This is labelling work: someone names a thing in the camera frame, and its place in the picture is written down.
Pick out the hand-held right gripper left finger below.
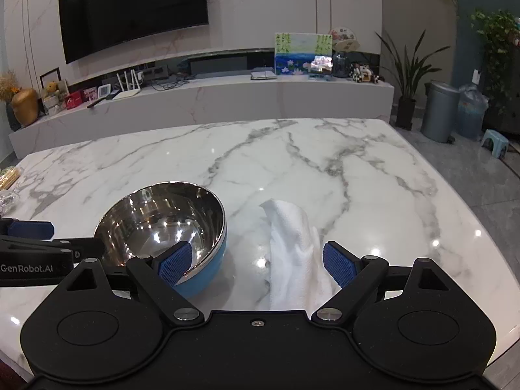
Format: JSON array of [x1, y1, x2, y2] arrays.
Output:
[[60, 241, 205, 328]]

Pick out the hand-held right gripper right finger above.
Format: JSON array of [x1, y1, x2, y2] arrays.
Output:
[[310, 241, 456, 326]]

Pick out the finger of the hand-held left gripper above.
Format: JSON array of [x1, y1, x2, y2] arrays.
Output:
[[0, 218, 55, 239], [0, 236, 106, 261]]

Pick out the stainless steel bowl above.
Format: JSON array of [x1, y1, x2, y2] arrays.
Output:
[[93, 182, 228, 298]]

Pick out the white cloth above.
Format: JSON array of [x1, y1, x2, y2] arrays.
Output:
[[258, 198, 343, 314]]

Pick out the crinkled clear plastic wrap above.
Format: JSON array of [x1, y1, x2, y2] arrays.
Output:
[[0, 192, 21, 216]]

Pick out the bamboo roll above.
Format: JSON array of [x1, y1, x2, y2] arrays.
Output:
[[0, 166, 22, 191]]

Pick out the golden vase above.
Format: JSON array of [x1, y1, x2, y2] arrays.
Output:
[[10, 89, 40, 127]]

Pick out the teddy bear gift box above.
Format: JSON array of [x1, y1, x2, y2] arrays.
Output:
[[42, 81, 68, 115]]

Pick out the dried flower bunch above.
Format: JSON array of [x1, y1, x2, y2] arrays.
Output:
[[0, 71, 22, 103]]

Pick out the black remote control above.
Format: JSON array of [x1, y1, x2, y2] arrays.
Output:
[[87, 93, 119, 109]]

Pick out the white router with antennas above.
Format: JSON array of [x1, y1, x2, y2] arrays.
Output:
[[116, 71, 143, 99]]

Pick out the white marble media console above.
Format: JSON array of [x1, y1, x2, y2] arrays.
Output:
[[8, 46, 396, 160]]

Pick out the grey trash bin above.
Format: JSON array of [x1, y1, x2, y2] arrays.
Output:
[[420, 81, 460, 144]]

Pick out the small toy figurines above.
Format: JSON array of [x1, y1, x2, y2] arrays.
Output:
[[348, 62, 381, 85]]

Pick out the long-leaf potted plant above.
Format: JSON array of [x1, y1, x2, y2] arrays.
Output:
[[375, 28, 444, 131]]

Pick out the flower display box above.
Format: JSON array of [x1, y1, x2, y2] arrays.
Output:
[[309, 57, 334, 79]]

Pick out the teal plastic stool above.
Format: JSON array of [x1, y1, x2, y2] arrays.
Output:
[[480, 128, 510, 159]]

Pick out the dark glass jar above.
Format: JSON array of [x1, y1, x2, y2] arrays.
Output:
[[332, 50, 350, 79]]

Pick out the lotus pond painting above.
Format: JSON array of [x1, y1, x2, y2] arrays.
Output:
[[274, 31, 334, 76]]

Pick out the round paper fan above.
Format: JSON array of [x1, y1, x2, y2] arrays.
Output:
[[328, 27, 360, 52]]

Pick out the leafy green climbing plant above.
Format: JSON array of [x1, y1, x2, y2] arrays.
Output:
[[470, 7, 520, 119]]

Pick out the black picture frame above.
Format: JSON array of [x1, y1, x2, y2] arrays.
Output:
[[39, 67, 62, 91]]

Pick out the tangled black cables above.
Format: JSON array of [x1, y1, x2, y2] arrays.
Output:
[[151, 74, 192, 91]]

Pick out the black wall television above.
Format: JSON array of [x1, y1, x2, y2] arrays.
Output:
[[58, 0, 210, 65]]

